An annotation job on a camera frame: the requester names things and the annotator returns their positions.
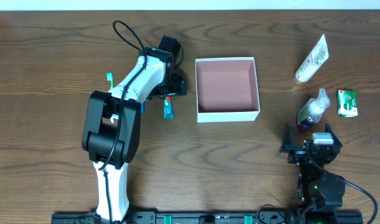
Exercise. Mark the green white toothbrush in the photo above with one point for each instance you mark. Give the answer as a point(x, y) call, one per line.
point(110, 79)

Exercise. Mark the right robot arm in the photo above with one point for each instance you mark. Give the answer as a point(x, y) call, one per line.
point(320, 192)

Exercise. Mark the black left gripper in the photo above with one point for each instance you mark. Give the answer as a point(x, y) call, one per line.
point(177, 87)

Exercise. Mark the white leaf-print lotion tube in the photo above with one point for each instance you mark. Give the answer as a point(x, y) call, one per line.
point(315, 59)

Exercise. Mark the green soap bar pack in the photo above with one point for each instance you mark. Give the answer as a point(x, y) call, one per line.
point(347, 103)

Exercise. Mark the white square box pink inside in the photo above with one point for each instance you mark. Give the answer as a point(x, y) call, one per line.
point(226, 89)

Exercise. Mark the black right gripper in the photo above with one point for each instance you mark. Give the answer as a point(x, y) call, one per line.
point(301, 148)

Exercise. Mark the blue disposable razor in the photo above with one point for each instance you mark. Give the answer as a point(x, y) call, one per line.
point(142, 109)

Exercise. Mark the clear foam pump bottle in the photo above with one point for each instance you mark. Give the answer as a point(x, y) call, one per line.
point(311, 112)

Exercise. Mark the red teal toothpaste tube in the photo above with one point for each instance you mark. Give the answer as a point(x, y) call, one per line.
point(168, 108)

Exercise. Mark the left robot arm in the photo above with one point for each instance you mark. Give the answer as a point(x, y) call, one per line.
point(111, 133)

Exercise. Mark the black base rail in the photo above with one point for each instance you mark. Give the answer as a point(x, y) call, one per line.
point(263, 216)

